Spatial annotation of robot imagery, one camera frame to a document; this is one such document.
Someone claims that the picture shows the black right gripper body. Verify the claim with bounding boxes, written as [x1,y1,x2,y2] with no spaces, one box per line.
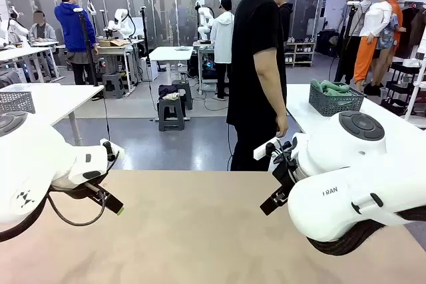
[271,162,298,199]

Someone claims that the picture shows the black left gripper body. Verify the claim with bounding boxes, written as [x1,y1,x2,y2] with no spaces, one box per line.
[79,181,109,202]

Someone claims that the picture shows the grey plastic lattice basket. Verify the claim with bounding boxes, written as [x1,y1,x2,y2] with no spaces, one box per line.
[0,90,36,114]
[308,79,367,118]

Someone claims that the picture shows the person's right forearm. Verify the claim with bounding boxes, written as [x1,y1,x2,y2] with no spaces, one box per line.
[261,69,288,121]

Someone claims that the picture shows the person's right hand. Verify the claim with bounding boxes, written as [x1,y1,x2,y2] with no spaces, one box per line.
[275,114,290,139]

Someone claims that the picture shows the grey plastic step stool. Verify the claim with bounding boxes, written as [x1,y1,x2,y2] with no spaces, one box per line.
[172,79,194,111]
[101,72,126,99]
[157,96,186,132]

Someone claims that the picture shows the dark and beige clothes pile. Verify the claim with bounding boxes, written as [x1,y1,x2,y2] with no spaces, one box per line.
[157,84,181,101]

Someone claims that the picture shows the low shoe shelf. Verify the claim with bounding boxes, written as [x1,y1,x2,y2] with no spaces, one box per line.
[284,41,316,68]

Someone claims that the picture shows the person in black T-shirt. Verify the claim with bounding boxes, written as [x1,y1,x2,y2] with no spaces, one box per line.
[226,0,289,172]

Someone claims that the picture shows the black luggage stack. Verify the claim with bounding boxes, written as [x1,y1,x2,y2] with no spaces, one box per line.
[316,29,341,57]

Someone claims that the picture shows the white robot workbench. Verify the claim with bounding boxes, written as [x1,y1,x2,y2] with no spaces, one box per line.
[95,43,144,94]

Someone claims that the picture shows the mannequin with orange trousers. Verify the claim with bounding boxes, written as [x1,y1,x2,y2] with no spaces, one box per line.
[353,0,394,94]

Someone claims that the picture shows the black tripod pole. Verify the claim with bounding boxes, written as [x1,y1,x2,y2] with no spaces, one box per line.
[139,6,151,65]
[73,7,99,87]

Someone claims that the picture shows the brown cardboard box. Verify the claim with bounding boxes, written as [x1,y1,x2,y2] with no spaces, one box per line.
[99,39,130,48]

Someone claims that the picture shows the person in white hoodie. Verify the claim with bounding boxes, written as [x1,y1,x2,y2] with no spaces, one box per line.
[210,0,236,101]

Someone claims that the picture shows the black shelf trolley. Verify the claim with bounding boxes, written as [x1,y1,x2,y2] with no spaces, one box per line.
[381,60,425,112]

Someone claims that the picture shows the long white work desk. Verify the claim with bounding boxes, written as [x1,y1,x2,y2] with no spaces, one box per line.
[0,46,64,84]

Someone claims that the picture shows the white height-adjustable desk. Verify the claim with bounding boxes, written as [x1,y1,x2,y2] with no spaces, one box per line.
[148,46,194,122]

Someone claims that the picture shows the person in black hoodie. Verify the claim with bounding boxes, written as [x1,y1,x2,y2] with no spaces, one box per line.
[272,0,294,44]

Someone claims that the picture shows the seated person in grey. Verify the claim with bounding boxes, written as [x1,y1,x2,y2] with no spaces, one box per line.
[28,10,58,44]

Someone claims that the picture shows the person in blue hoodie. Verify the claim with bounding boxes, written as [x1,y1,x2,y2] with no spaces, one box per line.
[54,0,100,86]

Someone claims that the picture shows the mannequin with grey top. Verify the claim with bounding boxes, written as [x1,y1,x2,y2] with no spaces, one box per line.
[352,0,374,37]

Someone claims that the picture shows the dark garments on rack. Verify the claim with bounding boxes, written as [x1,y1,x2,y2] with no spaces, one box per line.
[395,0,426,61]

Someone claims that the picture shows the mannequin with orange shirt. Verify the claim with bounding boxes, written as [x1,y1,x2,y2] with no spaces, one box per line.
[364,0,407,97]

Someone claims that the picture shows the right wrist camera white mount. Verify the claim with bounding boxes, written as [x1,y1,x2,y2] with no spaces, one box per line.
[253,136,284,162]

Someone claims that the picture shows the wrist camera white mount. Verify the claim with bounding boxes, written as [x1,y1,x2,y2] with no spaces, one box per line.
[100,137,126,162]
[253,136,284,162]

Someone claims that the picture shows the left gripper thin black cable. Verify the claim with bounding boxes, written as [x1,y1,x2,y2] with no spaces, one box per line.
[46,192,108,227]

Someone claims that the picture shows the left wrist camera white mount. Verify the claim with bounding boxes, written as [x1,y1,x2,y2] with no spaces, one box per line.
[100,137,126,162]

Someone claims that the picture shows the right arm black cable sleeve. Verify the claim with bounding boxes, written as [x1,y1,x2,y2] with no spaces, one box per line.
[305,206,426,257]

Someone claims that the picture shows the white tube frame rack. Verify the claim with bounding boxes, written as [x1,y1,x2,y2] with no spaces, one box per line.
[404,36,426,129]

